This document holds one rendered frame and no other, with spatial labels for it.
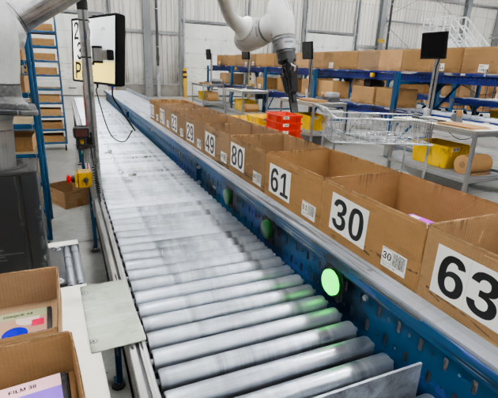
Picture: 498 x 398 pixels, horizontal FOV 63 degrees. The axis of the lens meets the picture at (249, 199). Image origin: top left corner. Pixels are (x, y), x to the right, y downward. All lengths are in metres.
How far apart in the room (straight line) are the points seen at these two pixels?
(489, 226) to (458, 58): 5.80
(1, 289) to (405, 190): 1.17
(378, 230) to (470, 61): 5.75
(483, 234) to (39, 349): 0.98
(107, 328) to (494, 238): 0.94
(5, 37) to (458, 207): 1.24
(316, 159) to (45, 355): 1.17
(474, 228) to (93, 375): 0.88
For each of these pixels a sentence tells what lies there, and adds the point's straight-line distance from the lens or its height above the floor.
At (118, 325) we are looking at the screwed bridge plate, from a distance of 1.06.
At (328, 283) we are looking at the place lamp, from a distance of 1.12.
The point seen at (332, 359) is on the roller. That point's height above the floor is 0.74.
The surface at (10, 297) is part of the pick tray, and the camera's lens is 1.20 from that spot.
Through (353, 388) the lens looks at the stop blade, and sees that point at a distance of 0.83.
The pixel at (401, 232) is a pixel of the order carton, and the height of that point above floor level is 1.00.
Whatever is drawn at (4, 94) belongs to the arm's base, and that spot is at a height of 1.27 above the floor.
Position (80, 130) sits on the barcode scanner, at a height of 1.08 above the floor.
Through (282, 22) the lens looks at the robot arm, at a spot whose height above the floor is 1.52.
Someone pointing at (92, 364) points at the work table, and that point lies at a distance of 0.97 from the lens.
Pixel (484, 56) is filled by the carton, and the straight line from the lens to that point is 6.59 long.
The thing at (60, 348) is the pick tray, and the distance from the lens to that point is 0.92.
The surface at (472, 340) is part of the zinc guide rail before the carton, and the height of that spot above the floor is 0.89.
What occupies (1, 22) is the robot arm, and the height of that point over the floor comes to 1.43.
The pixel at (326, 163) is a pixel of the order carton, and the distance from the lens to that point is 1.69.
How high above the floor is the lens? 1.35
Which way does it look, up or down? 18 degrees down
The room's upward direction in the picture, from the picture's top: 2 degrees clockwise
